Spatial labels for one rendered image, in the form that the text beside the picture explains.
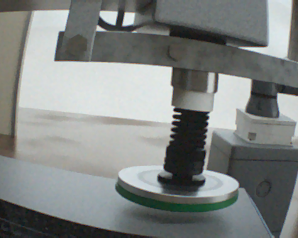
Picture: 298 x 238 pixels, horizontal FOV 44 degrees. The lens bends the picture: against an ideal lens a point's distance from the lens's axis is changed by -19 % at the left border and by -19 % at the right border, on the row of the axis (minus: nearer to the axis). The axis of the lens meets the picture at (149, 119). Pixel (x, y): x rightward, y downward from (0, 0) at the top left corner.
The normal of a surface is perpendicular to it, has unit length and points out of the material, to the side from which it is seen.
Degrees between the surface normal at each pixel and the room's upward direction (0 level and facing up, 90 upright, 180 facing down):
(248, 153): 90
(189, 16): 90
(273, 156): 90
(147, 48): 90
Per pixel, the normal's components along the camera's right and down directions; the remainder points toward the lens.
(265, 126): 0.09, 0.12
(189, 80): -0.31, 0.07
